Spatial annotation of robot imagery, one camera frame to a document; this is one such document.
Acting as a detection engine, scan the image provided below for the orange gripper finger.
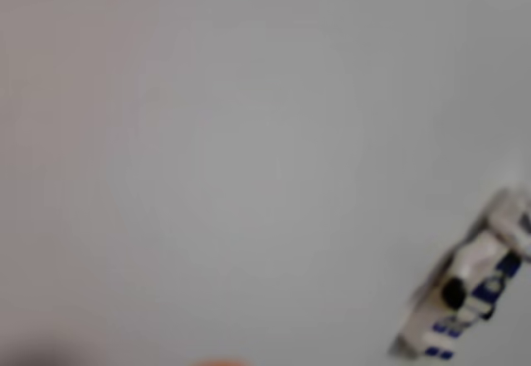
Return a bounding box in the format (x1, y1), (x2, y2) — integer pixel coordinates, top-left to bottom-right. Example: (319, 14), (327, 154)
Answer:
(192, 357), (254, 366)

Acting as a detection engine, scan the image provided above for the blurry pale round object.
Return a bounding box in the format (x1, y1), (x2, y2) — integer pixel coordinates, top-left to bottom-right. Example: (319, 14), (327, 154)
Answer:
(387, 185), (531, 361)

